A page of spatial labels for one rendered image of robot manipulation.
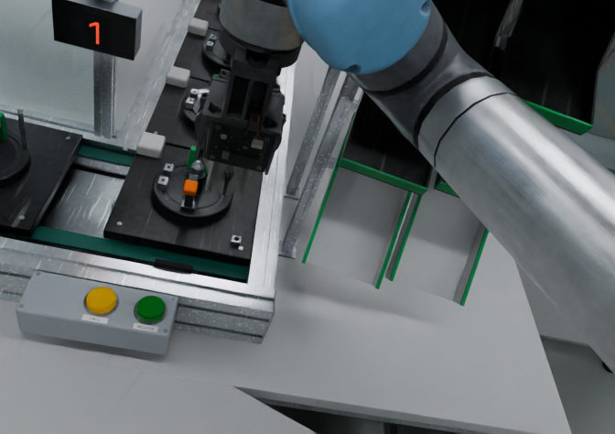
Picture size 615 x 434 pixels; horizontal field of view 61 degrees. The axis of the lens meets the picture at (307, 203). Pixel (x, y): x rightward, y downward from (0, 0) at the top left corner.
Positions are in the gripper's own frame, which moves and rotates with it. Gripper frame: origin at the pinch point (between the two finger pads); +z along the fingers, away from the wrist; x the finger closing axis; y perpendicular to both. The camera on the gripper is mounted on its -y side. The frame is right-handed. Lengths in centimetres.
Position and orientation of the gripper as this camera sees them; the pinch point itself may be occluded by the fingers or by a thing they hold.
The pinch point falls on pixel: (226, 180)
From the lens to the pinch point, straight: 60.4
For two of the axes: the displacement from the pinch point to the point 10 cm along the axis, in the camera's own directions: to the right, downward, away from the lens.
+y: -0.3, 7.0, -7.1
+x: 9.6, 2.2, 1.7
